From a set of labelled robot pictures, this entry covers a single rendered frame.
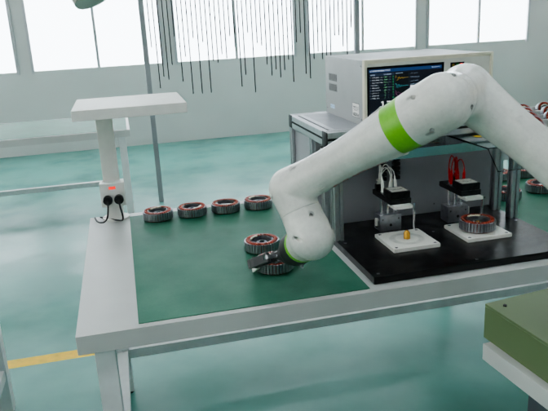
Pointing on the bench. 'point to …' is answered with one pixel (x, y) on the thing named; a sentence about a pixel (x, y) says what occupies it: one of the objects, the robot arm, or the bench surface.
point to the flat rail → (441, 150)
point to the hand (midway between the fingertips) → (275, 262)
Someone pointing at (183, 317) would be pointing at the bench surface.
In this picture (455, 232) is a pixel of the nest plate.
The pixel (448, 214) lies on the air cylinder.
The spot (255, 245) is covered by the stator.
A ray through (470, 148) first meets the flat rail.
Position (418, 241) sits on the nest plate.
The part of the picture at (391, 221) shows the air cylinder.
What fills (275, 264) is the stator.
